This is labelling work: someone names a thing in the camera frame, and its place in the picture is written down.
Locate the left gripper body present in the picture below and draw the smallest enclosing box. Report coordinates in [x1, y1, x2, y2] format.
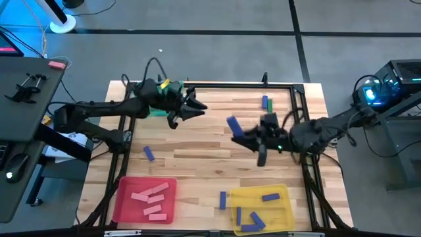
[157, 82, 197, 129]

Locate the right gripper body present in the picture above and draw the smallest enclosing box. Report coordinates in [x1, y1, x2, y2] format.
[255, 126, 292, 167]

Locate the yellow translucent plastic bin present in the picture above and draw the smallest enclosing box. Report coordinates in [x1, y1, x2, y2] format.
[229, 183, 296, 236]

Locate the teal translucent plastic bin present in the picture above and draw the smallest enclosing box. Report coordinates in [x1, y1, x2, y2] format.
[144, 80, 185, 118]

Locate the red translucent plastic bin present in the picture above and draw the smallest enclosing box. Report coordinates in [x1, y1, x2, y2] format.
[112, 176, 178, 224]

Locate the white paper box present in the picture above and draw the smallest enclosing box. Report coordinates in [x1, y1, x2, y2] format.
[44, 128, 95, 165]

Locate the black desk support beam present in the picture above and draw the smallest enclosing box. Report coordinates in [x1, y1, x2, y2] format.
[34, 123, 94, 164]

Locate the white floor stand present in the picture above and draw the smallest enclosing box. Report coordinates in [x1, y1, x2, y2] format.
[34, 0, 78, 35]

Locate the grey metal desk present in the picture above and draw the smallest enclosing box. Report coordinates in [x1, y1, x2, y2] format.
[360, 93, 421, 192]

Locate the black round base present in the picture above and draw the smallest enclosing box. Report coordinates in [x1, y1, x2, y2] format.
[61, 0, 86, 9]

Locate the black computer tower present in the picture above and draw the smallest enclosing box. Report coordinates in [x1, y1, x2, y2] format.
[351, 58, 421, 115]

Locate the black clamp tool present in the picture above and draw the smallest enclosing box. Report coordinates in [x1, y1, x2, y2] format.
[4, 72, 48, 105]

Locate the black side desk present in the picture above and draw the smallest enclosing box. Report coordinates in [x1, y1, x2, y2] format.
[0, 56, 69, 143]

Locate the black computer mouse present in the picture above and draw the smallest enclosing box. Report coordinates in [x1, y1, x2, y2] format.
[5, 153, 30, 184]

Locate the dark monitor screen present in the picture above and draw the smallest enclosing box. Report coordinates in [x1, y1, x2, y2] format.
[0, 31, 25, 57]

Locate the dark low desk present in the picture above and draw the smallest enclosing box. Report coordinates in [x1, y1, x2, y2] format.
[0, 140, 47, 224]

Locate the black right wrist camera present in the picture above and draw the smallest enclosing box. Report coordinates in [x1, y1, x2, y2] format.
[261, 113, 281, 131]

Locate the black metal table frame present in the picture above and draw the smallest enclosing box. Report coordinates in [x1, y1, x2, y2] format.
[77, 81, 355, 237]

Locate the black floor cable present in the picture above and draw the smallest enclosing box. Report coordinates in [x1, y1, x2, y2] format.
[70, 1, 117, 17]

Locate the orange cable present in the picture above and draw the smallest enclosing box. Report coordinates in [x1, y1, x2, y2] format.
[21, 0, 49, 59]

